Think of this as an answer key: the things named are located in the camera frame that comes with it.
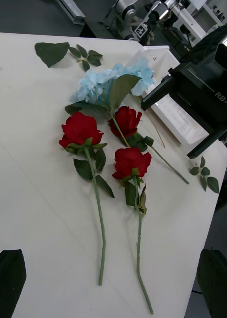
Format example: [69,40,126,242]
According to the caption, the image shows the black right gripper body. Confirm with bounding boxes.
[168,61,227,144]

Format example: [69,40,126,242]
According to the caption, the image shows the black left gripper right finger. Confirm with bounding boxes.
[196,248,227,318]

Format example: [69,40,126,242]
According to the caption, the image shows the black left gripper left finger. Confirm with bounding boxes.
[0,249,27,318]

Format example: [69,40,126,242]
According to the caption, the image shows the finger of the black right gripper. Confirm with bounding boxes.
[140,74,174,111]
[187,126,227,160]

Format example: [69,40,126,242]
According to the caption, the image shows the pale blue flower thin stem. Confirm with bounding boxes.
[113,56,166,148]

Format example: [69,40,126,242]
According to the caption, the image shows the red rose short stem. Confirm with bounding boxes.
[108,106,190,185]

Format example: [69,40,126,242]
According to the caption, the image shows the pale blue flower large leaves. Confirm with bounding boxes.
[64,68,142,148]

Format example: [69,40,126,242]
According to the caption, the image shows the red rose kinked stem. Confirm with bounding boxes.
[111,147,154,316]

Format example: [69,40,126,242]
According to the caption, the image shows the shallow white box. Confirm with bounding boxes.
[132,45,209,148]

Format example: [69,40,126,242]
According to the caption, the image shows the green leaf sprig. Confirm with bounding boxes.
[189,156,220,194]
[69,44,104,73]

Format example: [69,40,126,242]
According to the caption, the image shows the black chair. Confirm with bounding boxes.
[179,24,227,66]

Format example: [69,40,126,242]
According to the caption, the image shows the white shelf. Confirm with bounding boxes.
[171,0,227,44]

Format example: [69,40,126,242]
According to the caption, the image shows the red rose three leaves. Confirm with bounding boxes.
[59,111,116,287]

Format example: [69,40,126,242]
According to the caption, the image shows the silver grey robot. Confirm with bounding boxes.
[114,0,174,42]

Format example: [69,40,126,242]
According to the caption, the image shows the large single green leaf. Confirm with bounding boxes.
[34,42,70,69]

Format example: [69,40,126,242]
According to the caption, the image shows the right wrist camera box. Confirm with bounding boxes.
[214,34,227,75]

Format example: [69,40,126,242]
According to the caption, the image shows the white aluminium rail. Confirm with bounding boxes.
[55,0,87,26]

